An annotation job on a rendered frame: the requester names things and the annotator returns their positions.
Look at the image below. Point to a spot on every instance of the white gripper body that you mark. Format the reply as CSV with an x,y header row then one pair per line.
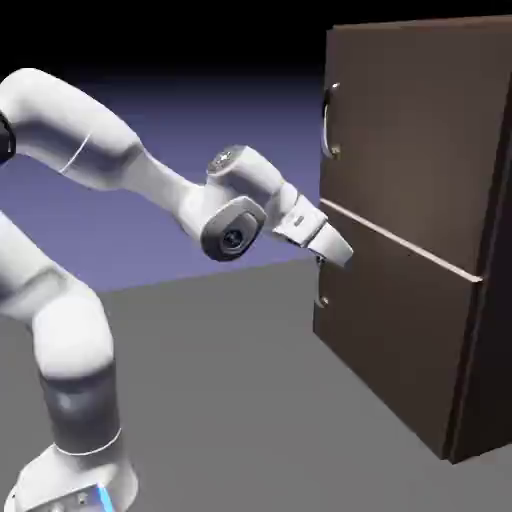
x,y
331,242

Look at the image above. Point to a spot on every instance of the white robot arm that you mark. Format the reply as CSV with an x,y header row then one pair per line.
x,y
100,148

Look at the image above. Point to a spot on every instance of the dark brown wooden cabinet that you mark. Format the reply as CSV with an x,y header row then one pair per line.
x,y
420,224

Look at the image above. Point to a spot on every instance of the dark brown small cabinet door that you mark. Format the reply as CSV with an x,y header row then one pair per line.
x,y
392,332

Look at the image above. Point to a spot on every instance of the dark brown large cabinet door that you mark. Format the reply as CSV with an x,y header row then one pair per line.
x,y
412,132

